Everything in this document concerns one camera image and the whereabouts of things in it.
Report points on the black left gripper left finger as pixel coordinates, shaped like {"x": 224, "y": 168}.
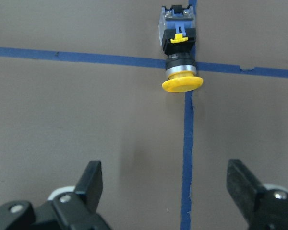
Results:
{"x": 90, "y": 185}

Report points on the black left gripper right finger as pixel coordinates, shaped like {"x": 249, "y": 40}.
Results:
{"x": 244, "y": 188}

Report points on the yellow mushroom push button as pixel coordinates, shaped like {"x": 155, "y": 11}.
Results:
{"x": 177, "y": 37}

